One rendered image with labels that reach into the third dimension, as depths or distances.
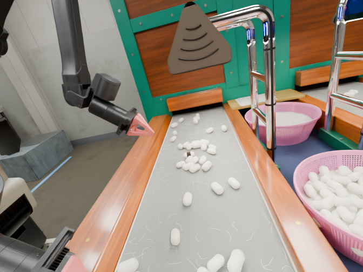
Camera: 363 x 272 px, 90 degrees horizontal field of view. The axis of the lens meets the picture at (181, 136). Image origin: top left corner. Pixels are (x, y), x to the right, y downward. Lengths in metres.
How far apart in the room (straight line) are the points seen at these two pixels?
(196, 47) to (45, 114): 3.48
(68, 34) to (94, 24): 2.53
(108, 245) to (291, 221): 0.34
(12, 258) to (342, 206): 0.50
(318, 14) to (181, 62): 0.99
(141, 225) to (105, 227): 0.08
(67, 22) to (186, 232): 0.59
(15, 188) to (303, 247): 0.82
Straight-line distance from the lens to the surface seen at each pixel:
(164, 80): 1.06
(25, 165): 3.05
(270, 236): 0.40
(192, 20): 0.24
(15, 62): 3.65
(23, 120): 4.11
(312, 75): 1.12
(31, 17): 3.59
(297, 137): 0.77
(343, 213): 0.46
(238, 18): 0.47
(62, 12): 0.65
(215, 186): 0.46
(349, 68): 1.20
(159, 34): 1.06
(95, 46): 3.14
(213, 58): 0.24
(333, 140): 0.77
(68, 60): 0.63
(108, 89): 0.57
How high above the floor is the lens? 1.06
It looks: 24 degrees down
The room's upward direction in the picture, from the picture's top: 14 degrees counter-clockwise
